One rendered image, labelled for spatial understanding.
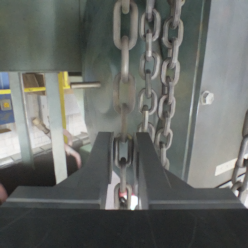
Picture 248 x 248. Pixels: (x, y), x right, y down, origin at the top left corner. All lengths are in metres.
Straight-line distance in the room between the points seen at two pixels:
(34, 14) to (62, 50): 0.12
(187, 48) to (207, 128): 0.10
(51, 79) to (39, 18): 0.17
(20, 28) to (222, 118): 0.52
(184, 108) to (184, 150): 0.05
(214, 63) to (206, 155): 0.12
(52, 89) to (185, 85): 0.47
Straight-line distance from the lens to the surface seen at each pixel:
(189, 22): 0.24
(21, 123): 0.97
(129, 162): 0.15
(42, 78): 3.74
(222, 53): 0.25
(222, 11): 0.25
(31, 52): 0.59
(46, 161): 1.09
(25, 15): 0.60
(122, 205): 0.18
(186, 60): 0.23
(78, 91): 0.97
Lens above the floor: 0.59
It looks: 17 degrees up
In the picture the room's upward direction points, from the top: 179 degrees counter-clockwise
